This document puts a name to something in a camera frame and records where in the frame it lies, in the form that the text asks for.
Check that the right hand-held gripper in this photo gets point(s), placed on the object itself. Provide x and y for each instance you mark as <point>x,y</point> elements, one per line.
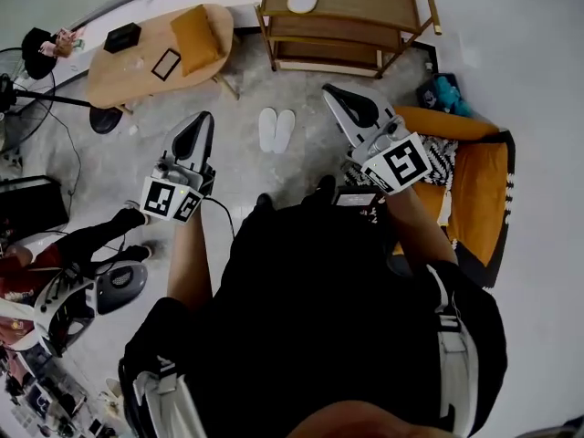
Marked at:
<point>403,162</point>

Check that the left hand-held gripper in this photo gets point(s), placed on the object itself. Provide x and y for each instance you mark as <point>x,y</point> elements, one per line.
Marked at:
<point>159,199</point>

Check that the person's left forearm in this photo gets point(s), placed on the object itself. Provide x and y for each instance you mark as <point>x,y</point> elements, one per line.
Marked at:
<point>191,263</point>

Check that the person's right forearm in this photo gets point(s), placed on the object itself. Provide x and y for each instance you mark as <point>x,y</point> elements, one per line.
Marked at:
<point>420,231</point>

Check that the crumpled white paper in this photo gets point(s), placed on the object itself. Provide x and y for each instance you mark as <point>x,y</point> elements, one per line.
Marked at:
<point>133,130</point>

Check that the orange sofa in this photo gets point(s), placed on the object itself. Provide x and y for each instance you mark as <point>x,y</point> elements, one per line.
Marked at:
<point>438,121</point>

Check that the person's right black shoe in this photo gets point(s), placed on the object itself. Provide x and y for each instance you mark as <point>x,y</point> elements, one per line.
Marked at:
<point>326,184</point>

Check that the black flat box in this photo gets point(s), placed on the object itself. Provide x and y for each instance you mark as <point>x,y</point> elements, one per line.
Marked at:
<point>356,199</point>

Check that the black white patterned blanket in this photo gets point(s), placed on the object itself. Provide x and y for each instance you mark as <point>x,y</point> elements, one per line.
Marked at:
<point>438,158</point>

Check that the black standing fan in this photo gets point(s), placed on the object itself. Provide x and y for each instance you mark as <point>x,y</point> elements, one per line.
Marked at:
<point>106,120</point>

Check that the oval wooden coffee table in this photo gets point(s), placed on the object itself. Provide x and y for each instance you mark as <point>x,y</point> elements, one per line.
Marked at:
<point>132,80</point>

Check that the large orange cushion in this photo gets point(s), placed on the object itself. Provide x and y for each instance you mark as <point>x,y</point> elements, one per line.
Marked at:
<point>479,199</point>

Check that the grey white headset device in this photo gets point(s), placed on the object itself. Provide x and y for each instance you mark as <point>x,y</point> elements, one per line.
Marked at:
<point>118,285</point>

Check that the pink flower bouquet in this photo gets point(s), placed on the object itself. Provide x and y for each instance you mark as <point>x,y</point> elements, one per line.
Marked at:
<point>57,48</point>

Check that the black round vase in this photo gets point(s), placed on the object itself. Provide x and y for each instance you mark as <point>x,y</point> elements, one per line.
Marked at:
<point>34,62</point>

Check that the person's black clothing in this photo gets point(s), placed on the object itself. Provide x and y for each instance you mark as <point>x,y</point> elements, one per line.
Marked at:
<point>319,313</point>

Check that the cluttered work desk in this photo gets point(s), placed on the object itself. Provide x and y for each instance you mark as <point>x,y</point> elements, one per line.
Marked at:
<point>41,399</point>

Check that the person's face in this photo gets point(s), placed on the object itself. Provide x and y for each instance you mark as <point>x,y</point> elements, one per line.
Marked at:
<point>365,422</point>

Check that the black rectangular frame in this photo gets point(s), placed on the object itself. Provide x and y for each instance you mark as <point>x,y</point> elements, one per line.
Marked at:
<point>159,60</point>

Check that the black frame stand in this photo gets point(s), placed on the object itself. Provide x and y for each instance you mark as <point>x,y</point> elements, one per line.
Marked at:
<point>32,208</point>

